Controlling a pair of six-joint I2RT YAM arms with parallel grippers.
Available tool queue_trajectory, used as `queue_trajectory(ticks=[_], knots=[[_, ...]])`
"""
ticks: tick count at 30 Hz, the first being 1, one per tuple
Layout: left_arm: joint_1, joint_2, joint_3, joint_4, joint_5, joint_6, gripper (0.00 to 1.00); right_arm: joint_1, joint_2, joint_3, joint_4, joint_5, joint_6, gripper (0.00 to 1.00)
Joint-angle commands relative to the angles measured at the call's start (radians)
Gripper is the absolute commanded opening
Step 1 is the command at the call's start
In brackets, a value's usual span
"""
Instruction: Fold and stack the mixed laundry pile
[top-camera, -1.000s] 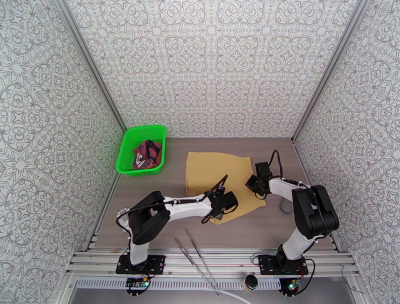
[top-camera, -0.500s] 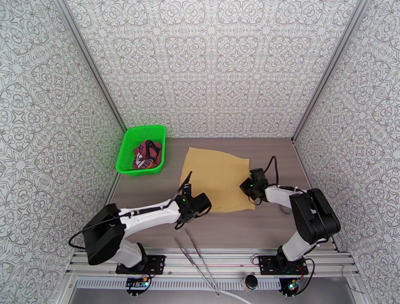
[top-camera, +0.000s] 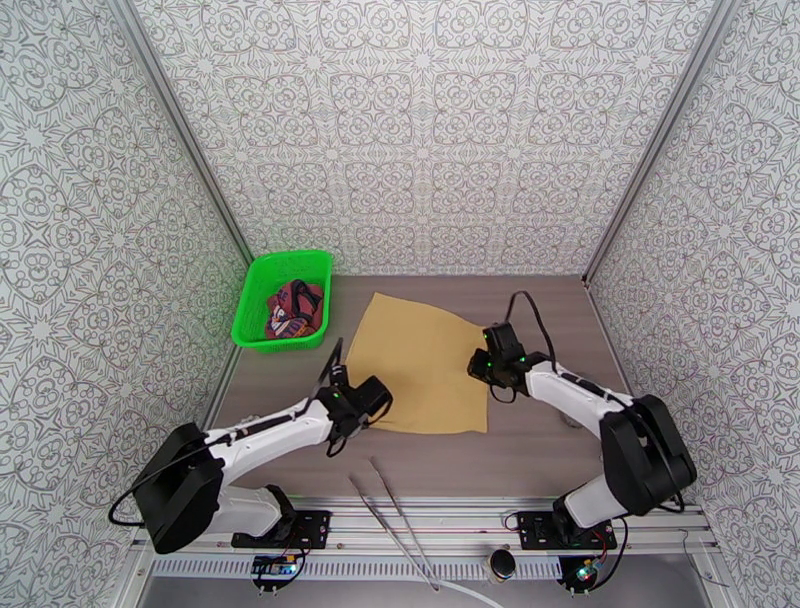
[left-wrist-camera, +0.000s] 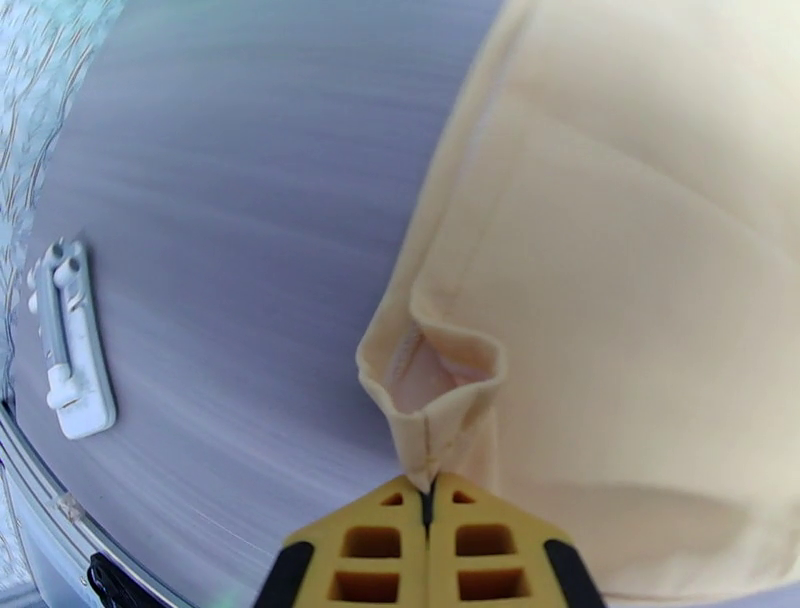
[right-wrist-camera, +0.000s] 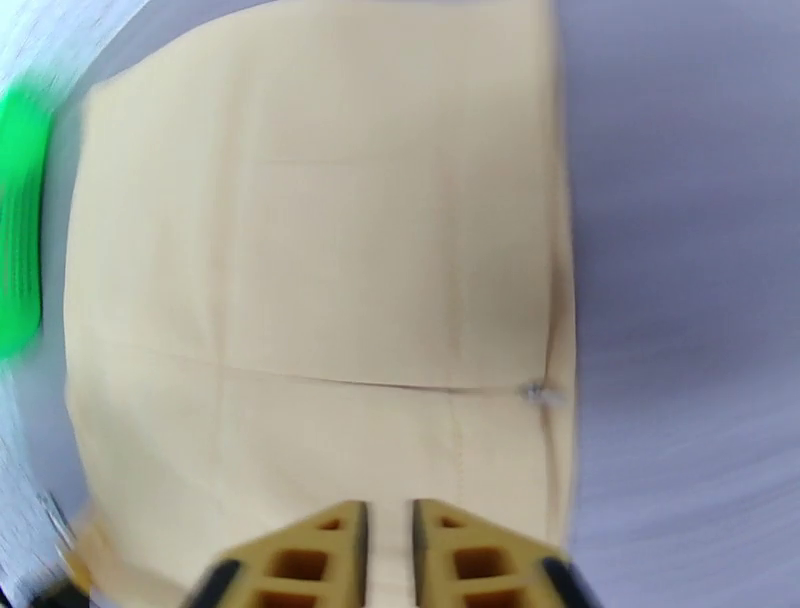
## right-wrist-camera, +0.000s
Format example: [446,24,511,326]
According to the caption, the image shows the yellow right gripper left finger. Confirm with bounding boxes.
[187,499,371,608]

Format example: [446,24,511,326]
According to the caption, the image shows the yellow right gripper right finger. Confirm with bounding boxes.
[410,497,602,608]

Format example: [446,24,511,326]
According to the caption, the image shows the tan garment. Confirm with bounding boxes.
[61,0,581,608]

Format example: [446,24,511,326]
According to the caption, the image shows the green plastic mesh basket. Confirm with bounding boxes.
[0,67,56,362]

